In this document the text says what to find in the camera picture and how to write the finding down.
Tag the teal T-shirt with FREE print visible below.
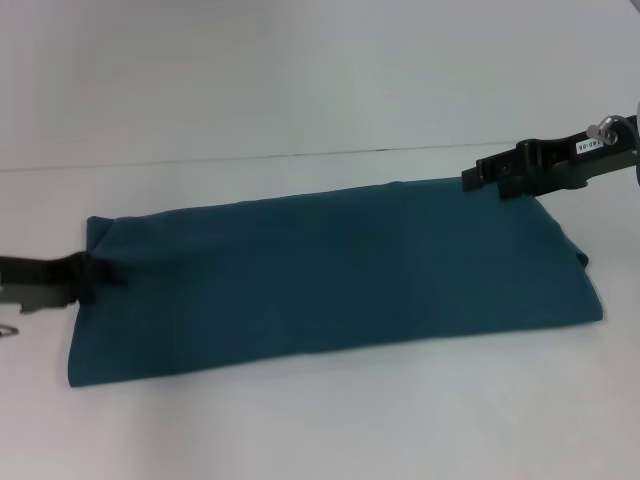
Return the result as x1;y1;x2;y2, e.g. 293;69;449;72
67;179;607;393

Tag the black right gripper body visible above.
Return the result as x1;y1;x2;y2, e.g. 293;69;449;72
514;114;640;197

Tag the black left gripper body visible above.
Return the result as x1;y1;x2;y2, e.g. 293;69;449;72
0;251;97;317

